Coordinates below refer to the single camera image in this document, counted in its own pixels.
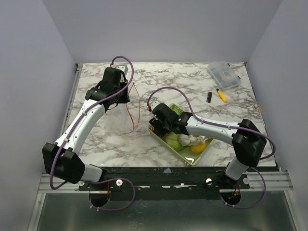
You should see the clear zip top bag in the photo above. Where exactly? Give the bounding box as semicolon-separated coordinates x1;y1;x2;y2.
116;82;141;131

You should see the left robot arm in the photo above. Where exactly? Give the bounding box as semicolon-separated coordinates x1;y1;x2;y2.
42;65;130;190

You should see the small black comb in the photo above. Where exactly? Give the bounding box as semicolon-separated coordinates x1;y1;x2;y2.
206;92;212;103

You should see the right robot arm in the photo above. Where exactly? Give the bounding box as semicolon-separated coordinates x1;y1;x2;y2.
151;103;267;189

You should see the pale green plastic basket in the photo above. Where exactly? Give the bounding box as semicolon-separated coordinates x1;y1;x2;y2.
148;118;214;167

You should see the bright green toy cabbage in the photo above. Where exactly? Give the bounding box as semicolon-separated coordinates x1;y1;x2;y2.
173;107;183;115

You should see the clear plastic parts box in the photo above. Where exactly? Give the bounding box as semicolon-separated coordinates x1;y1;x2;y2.
207;61;241;90

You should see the yellow toy lemon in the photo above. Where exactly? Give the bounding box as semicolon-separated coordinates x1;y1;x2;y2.
191;143;207;154

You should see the black front mounting rail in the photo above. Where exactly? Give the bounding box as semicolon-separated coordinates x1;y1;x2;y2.
79;167;250;201

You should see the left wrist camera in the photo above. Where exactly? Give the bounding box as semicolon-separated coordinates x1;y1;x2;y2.
113;64;128;74

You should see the white toy mushroom cluster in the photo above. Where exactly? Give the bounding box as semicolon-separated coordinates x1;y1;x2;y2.
179;134;210;146

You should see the pale green toy lettuce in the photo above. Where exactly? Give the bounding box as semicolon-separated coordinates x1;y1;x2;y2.
165;132;184;152

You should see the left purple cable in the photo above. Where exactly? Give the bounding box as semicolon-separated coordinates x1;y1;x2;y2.
49;55;136;212

